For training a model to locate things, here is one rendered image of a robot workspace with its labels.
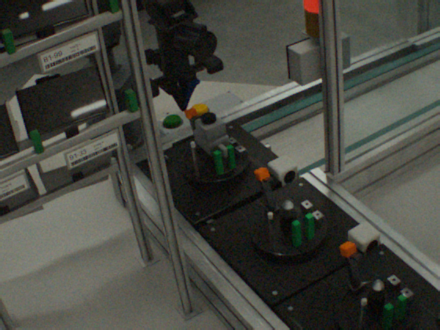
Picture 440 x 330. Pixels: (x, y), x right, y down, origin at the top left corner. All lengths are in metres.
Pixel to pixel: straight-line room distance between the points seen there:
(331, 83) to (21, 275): 0.74
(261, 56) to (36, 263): 2.57
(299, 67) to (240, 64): 2.51
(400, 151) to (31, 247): 0.83
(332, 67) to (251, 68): 2.47
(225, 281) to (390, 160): 0.49
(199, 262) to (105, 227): 0.33
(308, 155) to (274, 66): 2.22
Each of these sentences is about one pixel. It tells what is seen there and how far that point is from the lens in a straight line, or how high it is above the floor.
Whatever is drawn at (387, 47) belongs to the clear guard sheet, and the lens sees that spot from 1.35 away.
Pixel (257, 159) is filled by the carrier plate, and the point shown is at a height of 0.97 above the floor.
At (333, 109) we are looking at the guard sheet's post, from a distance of 1.29.
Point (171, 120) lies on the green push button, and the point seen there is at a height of 0.97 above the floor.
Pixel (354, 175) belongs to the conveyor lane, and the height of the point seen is 0.93.
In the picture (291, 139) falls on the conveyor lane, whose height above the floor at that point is 0.92.
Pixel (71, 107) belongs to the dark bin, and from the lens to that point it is 1.00.
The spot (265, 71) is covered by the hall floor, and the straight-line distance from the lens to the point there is 3.66.
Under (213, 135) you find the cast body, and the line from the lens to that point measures 1.34.
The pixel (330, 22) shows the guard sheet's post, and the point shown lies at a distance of 1.20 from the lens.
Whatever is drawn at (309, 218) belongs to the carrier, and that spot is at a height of 1.04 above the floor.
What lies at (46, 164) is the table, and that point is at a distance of 1.74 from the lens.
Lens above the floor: 1.83
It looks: 37 degrees down
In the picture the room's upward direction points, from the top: 8 degrees counter-clockwise
